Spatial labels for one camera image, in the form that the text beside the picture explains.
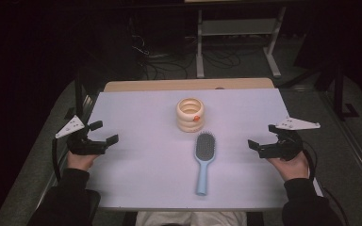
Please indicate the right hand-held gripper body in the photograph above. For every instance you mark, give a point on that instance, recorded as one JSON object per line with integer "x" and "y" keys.
{"x": 287, "y": 147}

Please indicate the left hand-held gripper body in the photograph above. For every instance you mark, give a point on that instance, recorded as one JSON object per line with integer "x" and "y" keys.
{"x": 83, "y": 147}

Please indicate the light blue hairbrush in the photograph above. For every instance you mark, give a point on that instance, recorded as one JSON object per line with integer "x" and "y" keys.
{"x": 204, "y": 149}

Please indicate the cream ringed duck cup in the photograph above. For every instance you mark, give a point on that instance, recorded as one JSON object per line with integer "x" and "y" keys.
{"x": 190, "y": 121}

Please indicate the person's left hand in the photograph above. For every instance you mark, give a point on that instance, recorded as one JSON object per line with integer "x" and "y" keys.
{"x": 79, "y": 161}

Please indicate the person's right hand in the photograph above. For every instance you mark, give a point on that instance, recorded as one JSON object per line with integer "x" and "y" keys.
{"x": 292, "y": 169}

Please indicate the black metal rack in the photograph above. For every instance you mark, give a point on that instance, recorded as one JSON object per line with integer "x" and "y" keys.
{"x": 85, "y": 91}

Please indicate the black floor stand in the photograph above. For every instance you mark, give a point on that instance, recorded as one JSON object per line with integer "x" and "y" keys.
{"x": 339, "y": 94}

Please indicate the person's legs in light trousers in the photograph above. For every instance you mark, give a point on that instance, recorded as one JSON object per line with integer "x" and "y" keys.
{"x": 191, "y": 218}

